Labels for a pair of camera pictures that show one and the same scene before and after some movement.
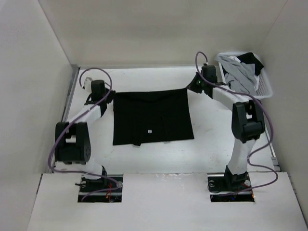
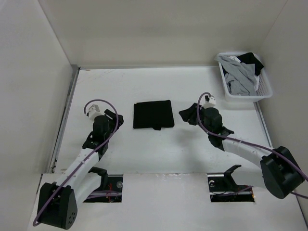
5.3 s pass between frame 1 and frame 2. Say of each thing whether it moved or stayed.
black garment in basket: stayed
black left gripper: moved
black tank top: moved
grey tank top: stayed
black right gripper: moved
